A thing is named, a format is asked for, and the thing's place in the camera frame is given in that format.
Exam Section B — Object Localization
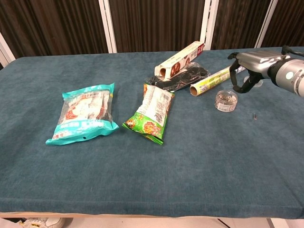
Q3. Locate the clear paper clip jar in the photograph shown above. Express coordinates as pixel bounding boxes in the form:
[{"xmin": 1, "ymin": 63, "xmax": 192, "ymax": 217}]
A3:
[{"xmin": 215, "ymin": 89, "xmax": 239, "ymax": 113}]

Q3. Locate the green cling film roll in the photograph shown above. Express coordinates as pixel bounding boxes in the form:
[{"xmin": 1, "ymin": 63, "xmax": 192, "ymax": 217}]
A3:
[{"xmin": 189, "ymin": 66, "xmax": 247, "ymax": 97}]

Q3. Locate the clear round jar lid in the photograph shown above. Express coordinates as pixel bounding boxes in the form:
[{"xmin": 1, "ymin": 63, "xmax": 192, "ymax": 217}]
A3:
[{"xmin": 244, "ymin": 76, "xmax": 264, "ymax": 89}]

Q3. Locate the white sneaker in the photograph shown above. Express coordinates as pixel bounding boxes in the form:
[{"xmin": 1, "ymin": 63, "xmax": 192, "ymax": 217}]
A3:
[{"xmin": 19, "ymin": 217, "xmax": 67, "ymax": 228}]

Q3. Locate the black plastic packaged item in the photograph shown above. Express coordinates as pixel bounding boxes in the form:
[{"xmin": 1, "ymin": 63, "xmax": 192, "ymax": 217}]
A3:
[{"xmin": 145, "ymin": 61, "xmax": 212, "ymax": 93}]

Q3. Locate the green snack bag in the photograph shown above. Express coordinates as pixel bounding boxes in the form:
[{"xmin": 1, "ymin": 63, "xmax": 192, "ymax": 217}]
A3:
[{"xmin": 122, "ymin": 83, "xmax": 176, "ymax": 146}]

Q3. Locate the teal table cloth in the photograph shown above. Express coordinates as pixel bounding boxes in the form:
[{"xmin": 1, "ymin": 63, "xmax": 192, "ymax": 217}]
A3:
[{"xmin": 0, "ymin": 46, "xmax": 304, "ymax": 219}]

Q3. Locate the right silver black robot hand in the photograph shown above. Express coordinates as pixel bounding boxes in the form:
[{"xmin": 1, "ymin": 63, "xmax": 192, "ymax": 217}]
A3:
[{"xmin": 227, "ymin": 51, "xmax": 289, "ymax": 94}]

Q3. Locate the white frame post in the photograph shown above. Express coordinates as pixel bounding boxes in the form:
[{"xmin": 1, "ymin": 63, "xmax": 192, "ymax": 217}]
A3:
[
  {"xmin": 200, "ymin": 0, "xmax": 219, "ymax": 50},
  {"xmin": 255, "ymin": 0, "xmax": 279, "ymax": 48},
  {"xmin": 0, "ymin": 32, "xmax": 16, "ymax": 68},
  {"xmin": 98, "ymin": 0, "xmax": 118, "ymax": 54}
]

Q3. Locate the teal snack bag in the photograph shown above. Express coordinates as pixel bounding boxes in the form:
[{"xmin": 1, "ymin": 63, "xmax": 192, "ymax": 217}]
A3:
[{"xmin": 45, "ymin": 83, "xmax": 120, "ymax": 146}]

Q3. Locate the white cling wrap box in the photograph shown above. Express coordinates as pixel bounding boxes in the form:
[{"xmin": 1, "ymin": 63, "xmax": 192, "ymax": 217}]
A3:
[{"xmin": 154, "ymin": 40, "xmax": 205, "ymax": 80}]

